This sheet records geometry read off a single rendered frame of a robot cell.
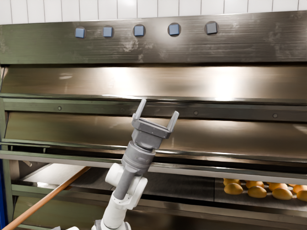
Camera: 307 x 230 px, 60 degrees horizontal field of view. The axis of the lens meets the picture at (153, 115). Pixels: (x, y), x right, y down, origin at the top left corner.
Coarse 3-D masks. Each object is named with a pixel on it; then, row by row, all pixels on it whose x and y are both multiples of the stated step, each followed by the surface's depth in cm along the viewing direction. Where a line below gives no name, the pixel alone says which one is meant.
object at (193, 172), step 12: (0, 156) 140; (12, 156) 139; (24, 156) 137; (96, 156) 146; (156, 168) 121; (168, 168) 120; (252, 168) 128; (264, 168) 129; (252, 180) 112; (264, 180) 111; (276, 180) 110; (288, 180) 109; (300, 180) 108
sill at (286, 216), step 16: (32, 192) 157; (48, 192) 155; (64, 192) 152; (80, 192) 150; (96, 192) 149; (112, 192) 149; (176, 208) 138; (192, 208) 136; (208, 208) 134; (224, 208) 132; (240, 208) 132; (256, 208) 132; (272, 208) 132; (304, 224) 124
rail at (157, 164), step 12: (36, 156) 135; (48, 156) 134; (60, 156) 132; (72, 156) 131; (84, 156) 131; (180, 168) 119; (192, 168) 117; (204, 168) 116; (216, 168) 115; (228, 168) 114; (240, 168) 114
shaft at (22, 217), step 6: (84, 168) 177; (78, 174) 168; (72, 180) 161; (60, 186) 150; (66, 186) 154; (54, 192) 143; (48, 198) 137; (36, 204) 129; (42, 204) 132; (30, 210) 124; (36, 210) 128; (24, 216) 120; (12, 222) 114; (18, 222) 116; (6, 228) 110; (12, 228) 112
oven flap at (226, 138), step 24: (24, 120) 152; (48, 120) 149; (72, 120) 146; (96, 120) 143; (120, 120) 140; (168, 120) 134; (192, 120) 131; (216, 120) 129; (240, 120) 126; (264, 120) 124; (48, 144) 144; (72, 144) 141; (96, 144) 140; (120, 144) 137; (168, 144) 132; (192, 144) 129; (216, 144) 127; (240, 144) 124; (264, 144) 122; (288, 144) 120
